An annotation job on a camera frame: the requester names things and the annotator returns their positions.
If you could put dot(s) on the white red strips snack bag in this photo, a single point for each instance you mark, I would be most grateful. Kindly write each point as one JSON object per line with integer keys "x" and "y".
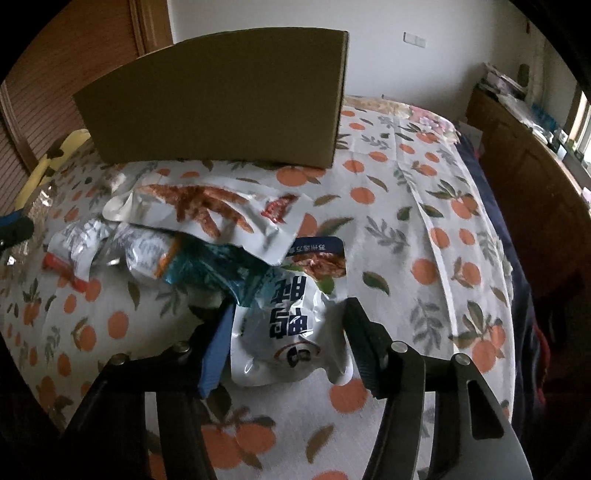
{"x": 261, "y": 220}

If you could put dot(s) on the window with brown frame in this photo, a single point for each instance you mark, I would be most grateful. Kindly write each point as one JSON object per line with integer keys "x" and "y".
{"x": 578, "y": 126}

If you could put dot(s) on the floral quilt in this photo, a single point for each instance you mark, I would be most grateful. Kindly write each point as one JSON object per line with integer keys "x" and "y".
{"x": 432, "y": 121}

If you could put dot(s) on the white wall switch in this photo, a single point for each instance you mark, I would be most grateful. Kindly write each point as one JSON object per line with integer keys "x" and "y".
{"x": 414, "y": 40}

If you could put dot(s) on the white blue text snack bag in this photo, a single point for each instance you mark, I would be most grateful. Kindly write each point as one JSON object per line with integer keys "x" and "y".
{"x": 292, "y": 328}

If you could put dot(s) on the teal snack wrapper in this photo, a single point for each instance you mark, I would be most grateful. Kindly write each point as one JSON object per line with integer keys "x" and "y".
{"x": 224, "y": 268}

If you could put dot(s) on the white red bottom snack bag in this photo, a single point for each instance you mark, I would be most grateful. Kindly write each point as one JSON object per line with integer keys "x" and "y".
{"x": 319, "y": 257}

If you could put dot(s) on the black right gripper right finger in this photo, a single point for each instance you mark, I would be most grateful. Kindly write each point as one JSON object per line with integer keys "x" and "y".
{"x": 370, "y": 343}

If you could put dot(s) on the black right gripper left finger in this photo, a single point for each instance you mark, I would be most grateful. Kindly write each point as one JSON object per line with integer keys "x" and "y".
{"x": 209, "y": 345}

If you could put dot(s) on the brown cardboard box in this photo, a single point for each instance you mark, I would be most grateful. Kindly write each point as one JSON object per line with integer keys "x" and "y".
{"x": 265, "y": 94}

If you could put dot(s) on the wooden wardrobe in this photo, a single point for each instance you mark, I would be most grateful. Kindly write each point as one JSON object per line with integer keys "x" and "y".
{"x": 81, "y": 43}

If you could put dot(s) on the clutter pile on cabinet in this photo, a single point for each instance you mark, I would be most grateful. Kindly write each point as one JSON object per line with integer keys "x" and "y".
{"x": 512, "y": 96}

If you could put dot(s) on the yellow plush pillow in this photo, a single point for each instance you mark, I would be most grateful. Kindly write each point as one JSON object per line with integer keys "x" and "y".
{"x": 57, "y": 154}

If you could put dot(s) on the orange print bed sheet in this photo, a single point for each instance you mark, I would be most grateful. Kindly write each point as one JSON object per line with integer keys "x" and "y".
{"x": 424, "y": 256}

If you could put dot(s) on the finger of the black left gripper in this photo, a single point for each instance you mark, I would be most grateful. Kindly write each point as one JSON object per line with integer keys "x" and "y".
{"x": 15, "y": 228}

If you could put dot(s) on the wooden window cabinet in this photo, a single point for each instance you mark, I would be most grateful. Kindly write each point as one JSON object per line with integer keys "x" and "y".
{"x": 545, "y": 215}

